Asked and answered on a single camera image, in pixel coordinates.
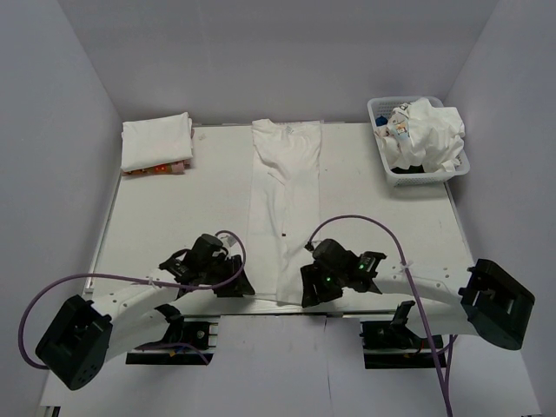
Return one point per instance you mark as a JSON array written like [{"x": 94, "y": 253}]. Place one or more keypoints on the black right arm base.
[{"x": 388, "y": 347}]

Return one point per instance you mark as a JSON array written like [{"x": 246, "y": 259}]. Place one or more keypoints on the white printed t-shirt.
[{"x": 418, "y": 133}]

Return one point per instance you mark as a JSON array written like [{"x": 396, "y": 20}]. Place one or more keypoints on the folded white t-shirt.
[{"x": 153, "y": 142}]

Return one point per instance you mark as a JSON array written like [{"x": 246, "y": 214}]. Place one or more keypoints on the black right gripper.
[{"x": 310, "y": 275}]

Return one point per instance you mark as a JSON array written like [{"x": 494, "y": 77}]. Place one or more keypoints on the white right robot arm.
[{"x": 483, "y": 301}]

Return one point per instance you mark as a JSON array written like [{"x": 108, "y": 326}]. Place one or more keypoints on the white plastic laundry basket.
[{"x": 381, "y": 107}]

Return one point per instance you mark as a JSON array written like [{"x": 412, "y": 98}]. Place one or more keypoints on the green t-shirt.
[{"x": 410, "y": 170}]

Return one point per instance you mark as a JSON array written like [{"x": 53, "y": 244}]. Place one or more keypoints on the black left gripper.
[{"x": 242, "y": 286}]

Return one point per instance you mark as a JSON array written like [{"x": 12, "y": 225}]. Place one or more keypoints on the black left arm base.
[{"x": 185, "y": 343}]

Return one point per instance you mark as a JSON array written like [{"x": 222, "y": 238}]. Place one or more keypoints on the folded patterned pink t-shirt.
[{"x": 171, "y": 168}]

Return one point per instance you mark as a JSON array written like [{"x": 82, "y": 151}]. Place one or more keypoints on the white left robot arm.
[{"x": 85, "y": 334}]

